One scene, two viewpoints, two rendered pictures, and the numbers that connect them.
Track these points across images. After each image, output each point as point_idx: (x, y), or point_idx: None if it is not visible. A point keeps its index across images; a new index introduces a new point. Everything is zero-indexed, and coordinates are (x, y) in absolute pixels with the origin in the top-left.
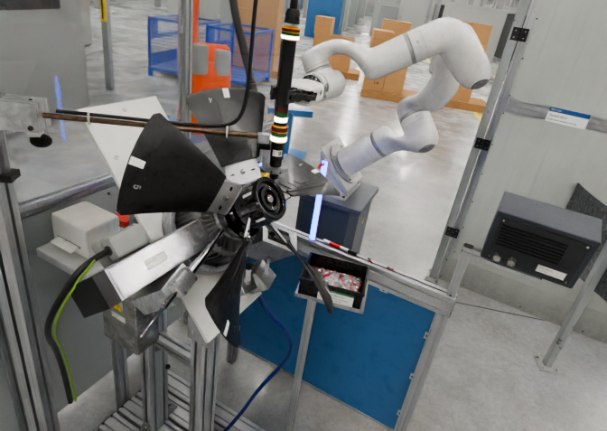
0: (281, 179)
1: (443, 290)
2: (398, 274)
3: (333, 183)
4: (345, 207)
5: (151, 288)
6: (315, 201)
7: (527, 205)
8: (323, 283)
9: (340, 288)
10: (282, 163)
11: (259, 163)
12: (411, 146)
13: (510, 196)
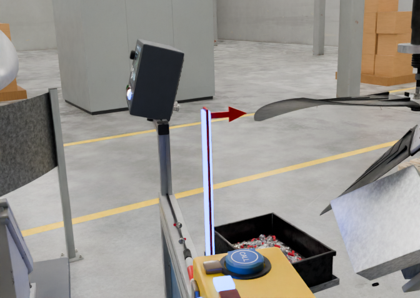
0: (374, 100)
1: (165, 197)
2: (177, 220)
3: (24, 273)
4: (69, 277)
5: None
6: (211, 214)
7: (157, 45)
8: (341, 193)
9: (293, 225)
10: (402, 44)
11: (233, 282)
12: (16, 74)
13: (152, 44)
